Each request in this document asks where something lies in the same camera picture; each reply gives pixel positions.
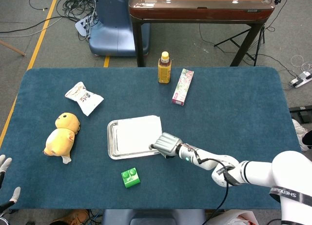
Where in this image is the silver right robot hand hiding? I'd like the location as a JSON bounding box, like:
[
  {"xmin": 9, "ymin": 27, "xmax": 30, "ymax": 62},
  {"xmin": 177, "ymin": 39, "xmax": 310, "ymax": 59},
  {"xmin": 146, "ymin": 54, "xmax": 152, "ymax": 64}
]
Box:
[{"xmin": 149, "ymin": 132, "xmax": 183, "ymax": 160}]

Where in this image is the white paper sheet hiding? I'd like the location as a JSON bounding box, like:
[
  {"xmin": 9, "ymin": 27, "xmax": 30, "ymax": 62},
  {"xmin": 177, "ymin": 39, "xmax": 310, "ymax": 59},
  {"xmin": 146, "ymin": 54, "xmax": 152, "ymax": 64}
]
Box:
[{"xmin": 116, "ymin": 115, "xmax": 163, "ymax": 154}]

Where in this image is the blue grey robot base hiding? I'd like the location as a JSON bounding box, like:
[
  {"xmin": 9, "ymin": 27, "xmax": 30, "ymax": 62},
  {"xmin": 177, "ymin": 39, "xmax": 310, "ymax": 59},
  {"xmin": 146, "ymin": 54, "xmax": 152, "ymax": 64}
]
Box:
[{"xmin": 75, "ymin": 0, "xmax": 151, "ymax": 57}]

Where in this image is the silver metal tray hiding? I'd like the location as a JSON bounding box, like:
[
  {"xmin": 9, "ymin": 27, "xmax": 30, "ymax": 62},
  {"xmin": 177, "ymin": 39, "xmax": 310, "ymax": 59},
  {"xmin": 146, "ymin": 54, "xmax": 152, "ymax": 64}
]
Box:
[{"xmin": 106, "ymin": 115, "xmax": 164, "ymax": 160}]

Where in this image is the green toy building block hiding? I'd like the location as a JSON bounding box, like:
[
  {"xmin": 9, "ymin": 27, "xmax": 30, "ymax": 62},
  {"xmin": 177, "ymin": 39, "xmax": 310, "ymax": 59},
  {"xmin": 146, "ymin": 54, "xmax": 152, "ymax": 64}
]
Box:
[{"xmin": 121, "ymin": 167, "xmax": 141, "ymax": 189}]

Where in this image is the pink floral carton box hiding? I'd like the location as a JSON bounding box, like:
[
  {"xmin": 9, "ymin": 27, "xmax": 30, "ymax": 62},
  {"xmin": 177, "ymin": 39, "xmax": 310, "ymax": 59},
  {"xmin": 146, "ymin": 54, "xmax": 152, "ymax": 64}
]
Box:
[{"xmin": 171, "ymin": 68, "xmax": 195, "ymax": 106}]

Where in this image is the blue table cloth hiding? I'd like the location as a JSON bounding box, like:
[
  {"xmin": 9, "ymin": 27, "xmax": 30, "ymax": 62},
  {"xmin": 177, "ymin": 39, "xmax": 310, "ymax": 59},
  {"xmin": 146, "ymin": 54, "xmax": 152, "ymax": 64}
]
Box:
[{"xmin": 0, "ymin": 66, "xmax": 305, "ymax": 210}]

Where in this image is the yellow tea bottle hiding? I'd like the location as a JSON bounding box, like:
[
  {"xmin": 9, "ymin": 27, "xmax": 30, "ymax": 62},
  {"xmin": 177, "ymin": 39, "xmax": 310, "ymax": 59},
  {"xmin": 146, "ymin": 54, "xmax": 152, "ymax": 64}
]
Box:
[{"xmin": 157, "ymin": 51, "xmax": 172, "ymax": 84}]

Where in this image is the grey robot torso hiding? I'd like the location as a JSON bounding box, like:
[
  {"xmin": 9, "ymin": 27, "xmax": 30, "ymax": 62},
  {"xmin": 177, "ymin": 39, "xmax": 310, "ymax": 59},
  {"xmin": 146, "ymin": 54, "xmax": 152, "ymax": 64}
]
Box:
[{"xmin": 102, "ymin": 209, "xmax": 207, "ymax": 225}]

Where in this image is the white snack bag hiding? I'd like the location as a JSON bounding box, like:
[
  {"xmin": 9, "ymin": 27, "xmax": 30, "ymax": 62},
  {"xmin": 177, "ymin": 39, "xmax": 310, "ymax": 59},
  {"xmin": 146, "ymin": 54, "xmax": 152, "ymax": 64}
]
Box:
[{"xmin": 64, "ymin": 81, "xmax": 105, "ymax": 117}]

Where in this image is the white plastic bag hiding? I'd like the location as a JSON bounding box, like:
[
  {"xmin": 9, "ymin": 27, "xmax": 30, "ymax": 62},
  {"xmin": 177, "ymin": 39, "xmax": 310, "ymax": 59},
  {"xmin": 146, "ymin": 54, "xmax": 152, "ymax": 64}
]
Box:
[{"xmin": 207, "ymin": 209, "xmax": 259, "ymax": 225}]

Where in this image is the yellow plush chick toy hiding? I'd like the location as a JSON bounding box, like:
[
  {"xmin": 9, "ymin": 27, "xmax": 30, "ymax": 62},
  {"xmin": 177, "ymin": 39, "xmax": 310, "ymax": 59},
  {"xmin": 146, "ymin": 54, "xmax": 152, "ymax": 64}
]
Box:
[{"xmin": 43, "ymin": 112, "xmax": 81, "ymax": 164}]

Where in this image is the black tripod stand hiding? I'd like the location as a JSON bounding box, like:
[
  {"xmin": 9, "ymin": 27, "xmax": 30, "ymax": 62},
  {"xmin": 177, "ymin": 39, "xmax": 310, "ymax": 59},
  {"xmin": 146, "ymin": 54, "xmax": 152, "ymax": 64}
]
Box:
[{"xmin": 214, "ymin": 0, "xmax": 286, "ymax": 67}]

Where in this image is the brown shoe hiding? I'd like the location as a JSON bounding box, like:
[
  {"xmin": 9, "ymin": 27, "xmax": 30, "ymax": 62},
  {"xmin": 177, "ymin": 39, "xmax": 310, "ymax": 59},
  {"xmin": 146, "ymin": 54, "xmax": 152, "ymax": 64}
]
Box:
[{"xmin": 50, "ymin": 209, "xmax": 90, "ymax": 225}]

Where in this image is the white shoe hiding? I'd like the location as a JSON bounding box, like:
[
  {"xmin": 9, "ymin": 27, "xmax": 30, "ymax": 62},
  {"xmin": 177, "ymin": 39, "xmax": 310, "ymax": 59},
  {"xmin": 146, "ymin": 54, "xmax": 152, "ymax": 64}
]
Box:
[{"xmin": 291, "ymin": 119, "xmax": 309, "ymax": 151}]

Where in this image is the brown mahjong table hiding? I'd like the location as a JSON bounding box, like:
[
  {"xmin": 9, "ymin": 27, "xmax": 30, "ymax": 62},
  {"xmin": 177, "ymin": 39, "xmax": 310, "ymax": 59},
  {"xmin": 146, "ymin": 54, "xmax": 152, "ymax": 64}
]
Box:
[{"xmin": 128, "ymin": 0, "xmax": 276, "ymax": 67}]

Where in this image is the white power strip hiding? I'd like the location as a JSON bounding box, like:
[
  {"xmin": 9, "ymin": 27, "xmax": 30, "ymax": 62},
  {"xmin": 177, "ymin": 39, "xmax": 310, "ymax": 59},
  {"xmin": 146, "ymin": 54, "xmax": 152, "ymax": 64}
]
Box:
[{"xmin": 289, "ymin": 71, "xmax": 312, "ymax": 88}]

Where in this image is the wooden pole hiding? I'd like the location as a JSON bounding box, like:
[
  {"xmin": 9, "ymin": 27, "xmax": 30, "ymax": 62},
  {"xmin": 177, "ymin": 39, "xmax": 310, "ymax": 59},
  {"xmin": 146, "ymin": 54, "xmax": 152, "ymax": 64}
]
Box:
[{"xmin": 0, "ymin": 39, "xmax": 27, "ymax": 57}]

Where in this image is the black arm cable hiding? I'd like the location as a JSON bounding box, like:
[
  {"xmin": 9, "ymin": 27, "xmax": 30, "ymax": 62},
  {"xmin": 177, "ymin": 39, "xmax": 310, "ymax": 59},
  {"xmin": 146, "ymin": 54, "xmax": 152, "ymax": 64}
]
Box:
[{"xmin": 194, "ymin": 149, "xmax": 241, "ymax": 225}]

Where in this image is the black floor cable bundle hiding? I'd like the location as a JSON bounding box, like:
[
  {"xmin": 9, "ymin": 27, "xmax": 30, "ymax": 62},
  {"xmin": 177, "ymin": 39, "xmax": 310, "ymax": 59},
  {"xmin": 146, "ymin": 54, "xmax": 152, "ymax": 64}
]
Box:
[{"xmin": 0, "ymin": 0, "xmax": 98, "ymax": 40}]

